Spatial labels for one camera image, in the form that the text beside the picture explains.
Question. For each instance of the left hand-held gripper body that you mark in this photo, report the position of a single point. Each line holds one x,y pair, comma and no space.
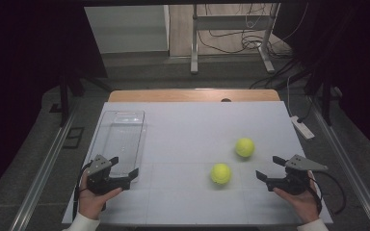
98,179

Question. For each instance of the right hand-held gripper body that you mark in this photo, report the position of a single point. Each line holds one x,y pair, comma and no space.
290,184

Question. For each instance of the clear plastic container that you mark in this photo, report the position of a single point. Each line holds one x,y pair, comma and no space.
125,141

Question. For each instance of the yellow tennis ball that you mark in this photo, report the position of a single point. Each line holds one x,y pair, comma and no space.
244,147
221,173

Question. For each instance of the person's right hand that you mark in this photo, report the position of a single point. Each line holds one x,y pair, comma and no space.
303,205

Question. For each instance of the person's left hand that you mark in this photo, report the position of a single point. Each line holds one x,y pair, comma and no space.
91,203

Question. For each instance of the white power strip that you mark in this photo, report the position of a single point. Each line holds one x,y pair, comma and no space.
302,128

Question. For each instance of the black metal stand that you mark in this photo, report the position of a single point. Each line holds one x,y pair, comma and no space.
64,96
326,102

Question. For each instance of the wooden table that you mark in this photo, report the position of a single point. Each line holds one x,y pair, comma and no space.
173,95

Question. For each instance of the dark curtain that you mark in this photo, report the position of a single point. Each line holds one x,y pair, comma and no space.
359,64
22,64

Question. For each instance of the white cabinet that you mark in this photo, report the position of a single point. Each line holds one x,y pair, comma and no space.
125,29

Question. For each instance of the aluminium rail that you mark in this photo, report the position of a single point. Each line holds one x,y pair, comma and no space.
350,166
41,176

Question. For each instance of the grey metal desk frame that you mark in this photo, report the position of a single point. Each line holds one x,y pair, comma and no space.
194,38

